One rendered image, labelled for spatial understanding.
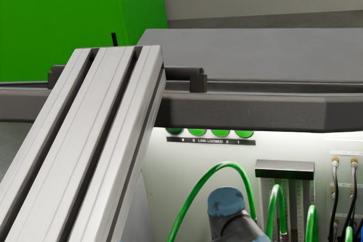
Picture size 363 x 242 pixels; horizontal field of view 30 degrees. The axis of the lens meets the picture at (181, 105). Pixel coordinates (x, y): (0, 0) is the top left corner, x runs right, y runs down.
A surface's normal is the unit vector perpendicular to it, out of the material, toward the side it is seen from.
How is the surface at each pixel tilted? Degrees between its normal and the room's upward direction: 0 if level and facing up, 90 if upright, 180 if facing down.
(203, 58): 0
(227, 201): 0
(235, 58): 0
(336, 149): 90
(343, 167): 90
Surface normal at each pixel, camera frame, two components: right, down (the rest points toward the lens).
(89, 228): -0.12, -0.84
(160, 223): -0.23, 0.54
